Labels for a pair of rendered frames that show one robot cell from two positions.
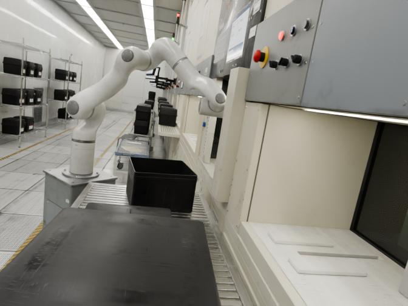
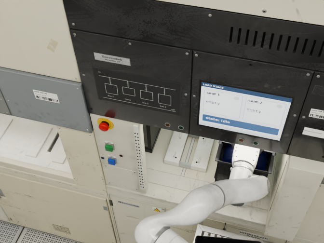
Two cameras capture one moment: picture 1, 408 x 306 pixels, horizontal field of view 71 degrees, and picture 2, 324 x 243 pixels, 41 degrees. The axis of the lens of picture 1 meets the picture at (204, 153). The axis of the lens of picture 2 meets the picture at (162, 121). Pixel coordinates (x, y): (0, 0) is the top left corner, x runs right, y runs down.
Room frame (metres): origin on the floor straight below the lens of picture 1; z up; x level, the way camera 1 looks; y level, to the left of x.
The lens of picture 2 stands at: (1.21, 0.87, 2.65)
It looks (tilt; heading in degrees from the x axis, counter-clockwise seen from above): 50 degrees down; 298
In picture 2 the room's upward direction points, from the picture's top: 2 degrees counter-clockwise
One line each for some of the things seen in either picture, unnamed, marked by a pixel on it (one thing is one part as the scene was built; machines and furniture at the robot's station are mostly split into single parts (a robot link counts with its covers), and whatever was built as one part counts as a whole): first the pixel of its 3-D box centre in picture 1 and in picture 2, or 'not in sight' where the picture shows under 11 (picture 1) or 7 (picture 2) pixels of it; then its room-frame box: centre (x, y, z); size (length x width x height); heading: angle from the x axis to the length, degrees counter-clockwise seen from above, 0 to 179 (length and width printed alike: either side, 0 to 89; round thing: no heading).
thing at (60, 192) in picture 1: (76, 236); not in sight; (1.53, 0.65, 0.38); 0.28 x 0.28 x 0.76; 56
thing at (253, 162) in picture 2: not in sight; (245, 157); (1.39, -0.15, 1.23); 0.11 x 0.10 x 0.07; 100
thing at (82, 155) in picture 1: (82, 157); not in sight; (1.53, 0.65, 0.85); 0.19 x 0.19 x 0.18
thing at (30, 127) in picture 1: (23, 123); not in sight; (5.27, 3.39, 0.31); 0.30 x 0.28 x 0.26; 9
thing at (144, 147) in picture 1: (133, 161); not in sight; (3.97, 0.98, 0.24); 0.97 x 0.52 x 0.48; 13
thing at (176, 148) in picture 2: not in sight; (189, 149); (1.70, -0.32, 0.89); 0.22 x 0.21 x 0.04; 101
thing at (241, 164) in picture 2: not in sight; (241, 169); (1.39, -0.09, 1.23); 0.09 x 0.03 x 0.08; 10
